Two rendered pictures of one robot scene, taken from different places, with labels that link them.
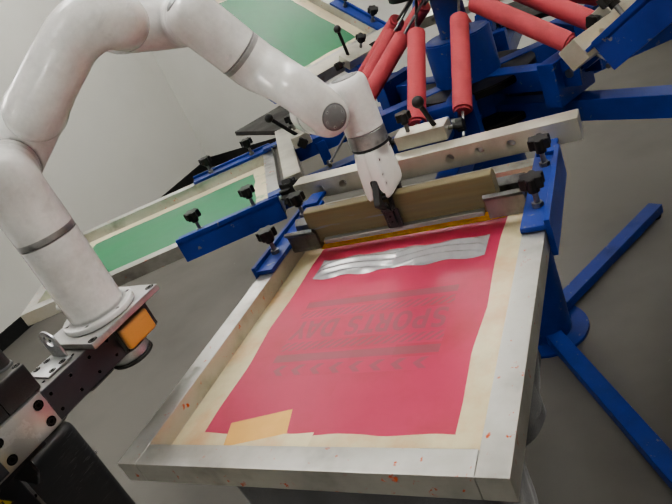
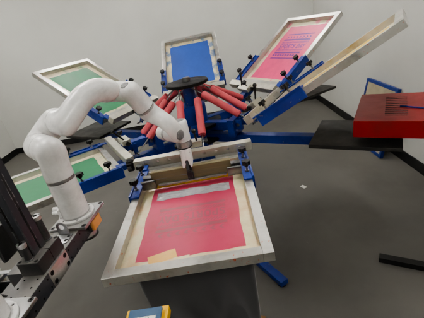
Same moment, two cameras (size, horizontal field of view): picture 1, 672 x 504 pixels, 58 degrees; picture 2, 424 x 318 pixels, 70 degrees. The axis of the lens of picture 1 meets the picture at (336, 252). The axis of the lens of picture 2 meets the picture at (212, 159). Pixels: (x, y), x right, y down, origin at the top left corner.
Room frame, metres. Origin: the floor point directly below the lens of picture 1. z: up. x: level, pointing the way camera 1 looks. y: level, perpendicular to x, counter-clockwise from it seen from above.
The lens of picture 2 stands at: (-0.15, 0.42, 1.70)
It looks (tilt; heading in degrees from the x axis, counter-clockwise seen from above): 25 degrees down; 331
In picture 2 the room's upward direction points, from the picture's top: 11 degrees counter-clockwise
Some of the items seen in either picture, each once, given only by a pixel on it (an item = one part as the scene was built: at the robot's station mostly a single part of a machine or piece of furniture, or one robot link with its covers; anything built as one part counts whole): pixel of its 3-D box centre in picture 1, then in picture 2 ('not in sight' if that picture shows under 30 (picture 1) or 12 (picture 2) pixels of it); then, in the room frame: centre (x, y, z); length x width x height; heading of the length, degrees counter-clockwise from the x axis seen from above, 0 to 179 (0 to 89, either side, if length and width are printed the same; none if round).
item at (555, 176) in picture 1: (545, 196); (245, 168); (0.98, -0.39, 0.98); 0.30 x 0.05 x 0.07; 148
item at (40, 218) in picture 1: (18, 192); (50, 158); (0.97, 0.41, 1.37); 0.13 x 0.10 x 0.16; 15
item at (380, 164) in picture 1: (378, 164); (186, 154); (1.10, -0.14, 1.12); 0.10 x 0.08 x 0.11; 147
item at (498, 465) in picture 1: (373, 293); (191, 204); (0.92, -0.03, 0.97); 0.79 x 0.58 x 0.04; 148
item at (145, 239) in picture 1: (195, 184); (70, 160); (1.85, 0.31, 1.05); 1.08 x 0.61 x 0.23; 88
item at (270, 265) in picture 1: (295, 242); (141, 186); (1.27, 0.08, 0.98); 0.30 x 0.05 x 0.07; 148
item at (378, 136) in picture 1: (368, 134); (183, 142); (1.11, -0.15, 1.18); 0.09 x 0.07 x 0.03; 147
